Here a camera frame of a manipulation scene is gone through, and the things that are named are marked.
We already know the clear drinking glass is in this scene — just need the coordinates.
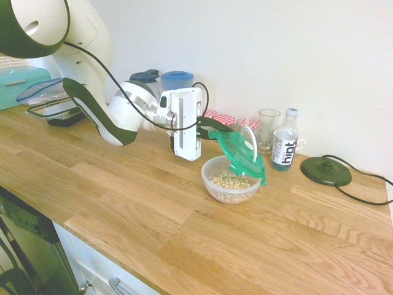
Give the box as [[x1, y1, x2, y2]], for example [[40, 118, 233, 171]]
[[257, 108, 282, 155]]

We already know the clear zip bag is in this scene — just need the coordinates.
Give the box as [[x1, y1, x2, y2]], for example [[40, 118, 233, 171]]
[[15, 78, 72, 107]]

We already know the silver drawer handle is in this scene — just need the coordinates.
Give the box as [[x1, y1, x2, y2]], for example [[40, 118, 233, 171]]
[[107, 277, 136, 295]]

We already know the dark dishwasher front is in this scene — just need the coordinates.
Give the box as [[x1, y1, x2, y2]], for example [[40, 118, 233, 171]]
[[0, 186, 79, 295]]

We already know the ring cereal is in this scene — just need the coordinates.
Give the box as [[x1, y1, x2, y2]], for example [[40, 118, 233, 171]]
[[210, 173, 251, 203]]

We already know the green round container lid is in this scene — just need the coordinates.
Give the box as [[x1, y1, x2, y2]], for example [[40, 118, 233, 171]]
[[208, 126, 268, 187]]

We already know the hint water bottle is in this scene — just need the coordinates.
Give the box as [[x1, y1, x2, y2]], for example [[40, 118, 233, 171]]
[[270, 107, 300, 172]]

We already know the clear pitcher blue lid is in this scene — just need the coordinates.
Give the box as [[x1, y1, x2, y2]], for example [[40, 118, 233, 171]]
[[160, 71, 195, 93]]

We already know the clear plastic food bowl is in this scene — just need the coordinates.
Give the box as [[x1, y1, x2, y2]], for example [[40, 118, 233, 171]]
[[201, 155, 264, 204]]

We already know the clear pitcher dark lid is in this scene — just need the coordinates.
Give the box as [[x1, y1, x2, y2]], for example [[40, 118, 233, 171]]
[[128, 69, 162, 99]]

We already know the teal bread box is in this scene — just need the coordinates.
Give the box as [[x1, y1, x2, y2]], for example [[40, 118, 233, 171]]
[[0, 66, 60, 111]]

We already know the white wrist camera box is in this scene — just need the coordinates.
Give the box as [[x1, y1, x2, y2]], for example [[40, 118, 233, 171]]
[[157, 95, 171, 116]]

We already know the clear container with blue lid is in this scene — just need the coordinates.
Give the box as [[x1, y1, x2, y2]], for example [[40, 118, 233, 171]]
[[26, 97, 87, 127]]

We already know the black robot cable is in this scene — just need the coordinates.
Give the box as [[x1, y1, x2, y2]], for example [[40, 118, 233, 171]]
[[63, 41, 210, 133]]

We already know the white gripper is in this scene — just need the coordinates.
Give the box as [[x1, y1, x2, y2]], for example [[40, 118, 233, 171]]
[[168, 87, 235, 162]]

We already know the white drawer with handle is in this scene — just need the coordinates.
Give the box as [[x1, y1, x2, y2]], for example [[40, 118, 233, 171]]
[[52, 221, 161, 295]]

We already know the black kettle base cable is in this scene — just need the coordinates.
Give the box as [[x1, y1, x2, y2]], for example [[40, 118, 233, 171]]
[[330, 155, 393, 206]]

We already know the black kettle base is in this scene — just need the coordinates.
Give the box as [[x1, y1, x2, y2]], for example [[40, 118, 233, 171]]
[[300, 155, 353, 187]]

